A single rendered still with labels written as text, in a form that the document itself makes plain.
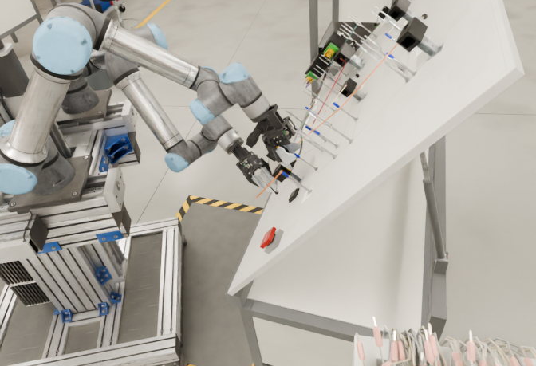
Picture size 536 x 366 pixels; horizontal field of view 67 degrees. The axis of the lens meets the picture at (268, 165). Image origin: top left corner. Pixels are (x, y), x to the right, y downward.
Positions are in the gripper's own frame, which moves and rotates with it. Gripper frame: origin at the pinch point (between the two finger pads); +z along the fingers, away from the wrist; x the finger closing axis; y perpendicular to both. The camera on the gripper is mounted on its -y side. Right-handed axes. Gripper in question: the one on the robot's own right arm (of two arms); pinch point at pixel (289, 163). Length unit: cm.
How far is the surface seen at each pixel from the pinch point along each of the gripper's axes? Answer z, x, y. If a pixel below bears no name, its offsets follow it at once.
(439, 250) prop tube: 30.4, -15.1, 36.0
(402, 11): -18, 35, 40
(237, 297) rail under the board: 22.5, -32.7, -23.6
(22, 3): -153, 288, -430
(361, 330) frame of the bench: 46, -29, 8
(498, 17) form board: -22, -6, 65
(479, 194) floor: 149, 127, 13
